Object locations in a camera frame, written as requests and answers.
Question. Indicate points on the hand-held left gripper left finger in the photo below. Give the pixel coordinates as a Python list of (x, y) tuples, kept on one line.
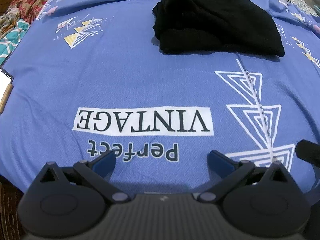
[(105, 161)]

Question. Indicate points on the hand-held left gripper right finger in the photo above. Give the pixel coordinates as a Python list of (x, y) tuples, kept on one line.
[(220, 160)]

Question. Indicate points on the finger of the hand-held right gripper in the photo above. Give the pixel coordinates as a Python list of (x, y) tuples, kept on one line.
[(308, 152)]

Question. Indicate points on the black pants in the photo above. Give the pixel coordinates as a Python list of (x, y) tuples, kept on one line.
[(215, 22)]

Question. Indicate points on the blue printed bedsheet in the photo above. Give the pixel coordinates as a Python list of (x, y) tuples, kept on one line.
[(150, 80)]

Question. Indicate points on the brown phone stand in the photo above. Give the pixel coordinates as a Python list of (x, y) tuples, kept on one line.
[(6, 97)]

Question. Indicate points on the smartphone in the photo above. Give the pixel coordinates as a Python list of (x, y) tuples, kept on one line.
[(3, 85)]

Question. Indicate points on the teal patterned cloth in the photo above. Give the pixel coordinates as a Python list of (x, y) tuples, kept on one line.
[(12, 40)]

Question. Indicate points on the brown carved wooden bed frame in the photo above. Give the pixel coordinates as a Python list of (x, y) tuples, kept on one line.
[(7, 205)]

